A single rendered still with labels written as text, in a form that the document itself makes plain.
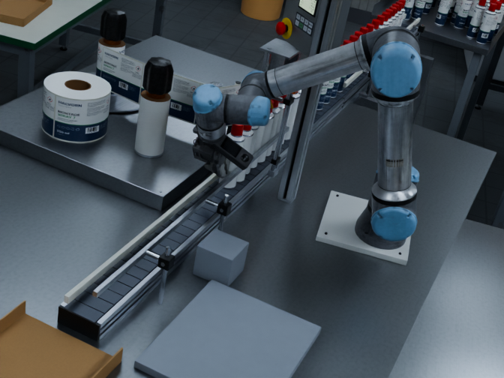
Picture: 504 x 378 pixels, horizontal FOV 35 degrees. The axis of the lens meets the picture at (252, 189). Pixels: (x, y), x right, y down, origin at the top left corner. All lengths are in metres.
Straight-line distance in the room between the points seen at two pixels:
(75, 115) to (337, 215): 0.83
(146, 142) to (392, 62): 0.85
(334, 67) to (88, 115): 0.78
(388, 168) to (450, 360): 0.49
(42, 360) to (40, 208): 0.59
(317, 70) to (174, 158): 0.60
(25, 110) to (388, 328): 1.33
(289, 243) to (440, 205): 0.62
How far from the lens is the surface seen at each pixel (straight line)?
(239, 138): 2.27
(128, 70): 2.67
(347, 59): 2.07
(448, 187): 2.80
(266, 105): 2.02
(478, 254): 2.47
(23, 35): 3.46
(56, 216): 2.22
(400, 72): 1.91
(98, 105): 2.45
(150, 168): 2.39
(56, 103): 2.45
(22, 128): 2.54
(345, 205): 2.45
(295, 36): 2.30
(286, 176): 2.40
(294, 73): 2.10
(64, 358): 1.79
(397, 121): 1.99
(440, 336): 2.09
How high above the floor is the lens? 2.05
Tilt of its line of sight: 30 degrees down
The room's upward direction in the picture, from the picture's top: 12 degrees clockwise
